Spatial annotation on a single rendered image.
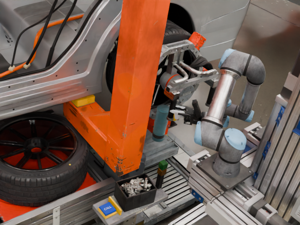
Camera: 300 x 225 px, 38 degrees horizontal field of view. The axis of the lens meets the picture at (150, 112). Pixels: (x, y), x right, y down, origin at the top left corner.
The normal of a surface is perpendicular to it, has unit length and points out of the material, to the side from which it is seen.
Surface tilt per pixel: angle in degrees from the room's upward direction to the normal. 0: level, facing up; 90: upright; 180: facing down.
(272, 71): 0
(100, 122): 90
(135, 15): 90
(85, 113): 0
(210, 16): 90
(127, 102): 90
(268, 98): 0
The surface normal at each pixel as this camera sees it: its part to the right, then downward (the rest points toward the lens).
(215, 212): -0.74, 0.30
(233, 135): 0.26, -0.75
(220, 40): 0.61, 0.54
